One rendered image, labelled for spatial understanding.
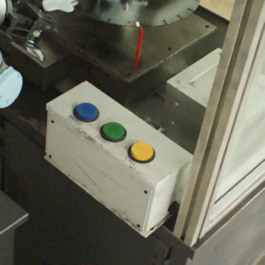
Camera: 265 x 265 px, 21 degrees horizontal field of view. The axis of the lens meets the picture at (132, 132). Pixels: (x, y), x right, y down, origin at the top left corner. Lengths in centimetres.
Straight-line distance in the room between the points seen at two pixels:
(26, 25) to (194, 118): 38
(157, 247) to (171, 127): 25
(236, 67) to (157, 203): 34
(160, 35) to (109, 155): 45
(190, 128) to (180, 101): 6
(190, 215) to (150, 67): 39
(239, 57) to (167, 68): 58
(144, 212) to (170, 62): 44
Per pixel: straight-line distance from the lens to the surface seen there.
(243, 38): 103
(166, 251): 144
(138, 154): 126
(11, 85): 126
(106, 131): 129
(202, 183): 123
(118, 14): 151
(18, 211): 136
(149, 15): 152
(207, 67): 149
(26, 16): 143
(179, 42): 163
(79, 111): 132
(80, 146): 133
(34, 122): 153
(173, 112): 146
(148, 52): 159
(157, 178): 124
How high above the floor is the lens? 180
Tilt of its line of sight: 43 degrees down
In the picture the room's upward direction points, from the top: 10 degrees clockwise
